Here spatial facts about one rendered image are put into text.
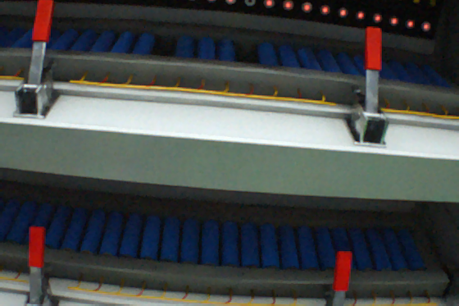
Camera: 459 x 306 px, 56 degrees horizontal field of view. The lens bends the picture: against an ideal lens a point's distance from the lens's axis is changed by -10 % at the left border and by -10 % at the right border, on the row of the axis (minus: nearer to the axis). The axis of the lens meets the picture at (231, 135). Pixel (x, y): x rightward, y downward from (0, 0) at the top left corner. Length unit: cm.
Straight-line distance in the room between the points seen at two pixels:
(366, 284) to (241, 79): 23
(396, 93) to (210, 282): 24
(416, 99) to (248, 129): 17
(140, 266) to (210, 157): 15
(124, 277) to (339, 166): 22
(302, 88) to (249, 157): 9
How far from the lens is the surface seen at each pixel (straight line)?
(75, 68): 42
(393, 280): 49
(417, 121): 43
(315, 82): 41
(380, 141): 37
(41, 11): 39
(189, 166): 36
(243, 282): 45
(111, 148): 36
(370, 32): 39
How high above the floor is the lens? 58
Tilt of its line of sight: 8 degrees down
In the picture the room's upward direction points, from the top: 5 degrees clockwise
